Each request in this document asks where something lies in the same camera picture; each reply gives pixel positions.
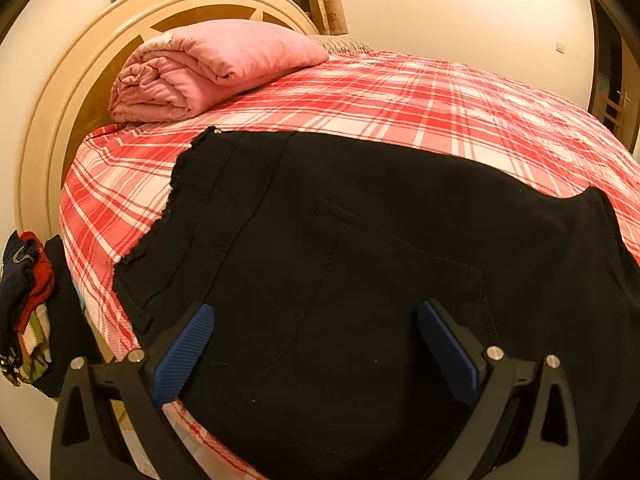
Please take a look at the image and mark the brown wooden door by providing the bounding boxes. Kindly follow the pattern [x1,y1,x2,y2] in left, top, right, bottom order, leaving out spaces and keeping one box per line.
[588,0,639,154]

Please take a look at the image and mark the red plaid bed sheet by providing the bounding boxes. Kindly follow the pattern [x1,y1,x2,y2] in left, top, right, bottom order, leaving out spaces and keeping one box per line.
[58,50,640,480]

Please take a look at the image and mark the pile of colourful clothes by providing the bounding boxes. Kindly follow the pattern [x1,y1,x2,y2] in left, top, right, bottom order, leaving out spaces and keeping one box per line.
[1,231,102,399]

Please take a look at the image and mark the striped grey pillow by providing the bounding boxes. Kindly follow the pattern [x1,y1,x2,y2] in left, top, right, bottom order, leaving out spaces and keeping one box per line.
[308,35,372,55]

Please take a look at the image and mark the folded pink blanket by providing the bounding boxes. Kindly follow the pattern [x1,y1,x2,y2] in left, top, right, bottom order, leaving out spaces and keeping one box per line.
[108,18,329,122]

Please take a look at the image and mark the black pants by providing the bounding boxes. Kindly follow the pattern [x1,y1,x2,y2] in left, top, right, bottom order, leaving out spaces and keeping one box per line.
[113,130,639,479]

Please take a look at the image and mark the cream wooden headboard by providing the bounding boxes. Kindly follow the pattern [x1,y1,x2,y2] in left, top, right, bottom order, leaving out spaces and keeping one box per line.
[14,0,318,240]

